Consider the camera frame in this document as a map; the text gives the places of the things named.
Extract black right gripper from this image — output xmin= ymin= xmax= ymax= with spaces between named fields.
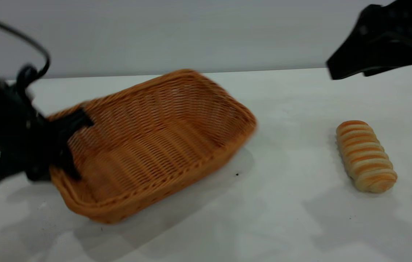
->
xmin=326 ymin=0 xmax=412 ymax=81

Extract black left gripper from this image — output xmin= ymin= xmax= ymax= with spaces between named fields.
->
xmin=0 ymin=82 xmax=94 ymax=192

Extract orange woven wicker basket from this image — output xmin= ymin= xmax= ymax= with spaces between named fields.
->
xmin=48 ymin=68 xmax=258 ymax=225

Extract striped spiral bread roll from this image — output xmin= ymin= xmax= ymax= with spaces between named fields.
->
xmin=336 ymin=120 xmax=398 ymax=194

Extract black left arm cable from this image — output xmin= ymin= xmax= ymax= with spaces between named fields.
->
xmin=0 ymin=10 xmax=51 ymax=91

